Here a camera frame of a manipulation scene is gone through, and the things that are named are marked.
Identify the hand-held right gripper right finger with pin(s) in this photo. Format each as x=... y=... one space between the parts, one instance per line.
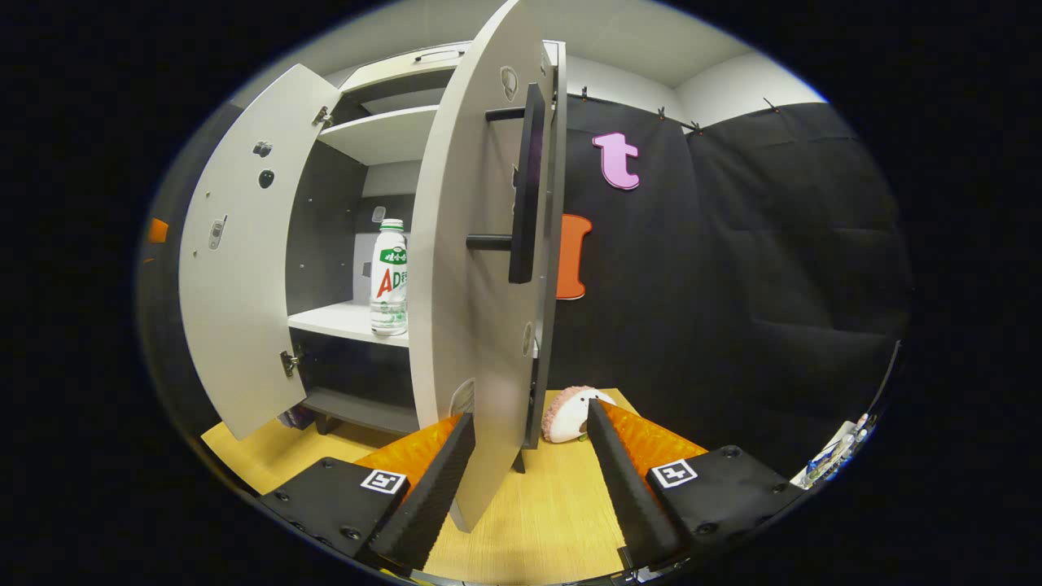
x=631 y=496

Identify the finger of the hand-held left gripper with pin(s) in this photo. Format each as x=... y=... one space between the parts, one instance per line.
x=157 y=230

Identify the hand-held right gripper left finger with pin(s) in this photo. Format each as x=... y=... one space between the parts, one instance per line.
x=427 y=500

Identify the white cabinet door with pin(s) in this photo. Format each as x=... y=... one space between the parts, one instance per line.
x=468 y=342
x=236 y=285

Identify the white bottle with green label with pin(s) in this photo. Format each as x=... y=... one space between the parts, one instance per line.
x=389 y=285

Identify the pink and white plush toy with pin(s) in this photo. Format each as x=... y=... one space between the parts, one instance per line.
x=570 y=415

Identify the blue packet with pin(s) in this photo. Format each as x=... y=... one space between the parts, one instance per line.
x=299 y=417

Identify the white tray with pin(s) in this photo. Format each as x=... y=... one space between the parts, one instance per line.
x=818 y=470

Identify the white and grey cabinet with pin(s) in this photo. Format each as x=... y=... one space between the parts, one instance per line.
x=350 y=321

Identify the black backdrop cloth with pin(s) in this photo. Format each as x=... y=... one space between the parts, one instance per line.
x=733 y=285

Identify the white cabinet drawer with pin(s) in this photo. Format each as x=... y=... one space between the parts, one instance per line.
x=391 y=75

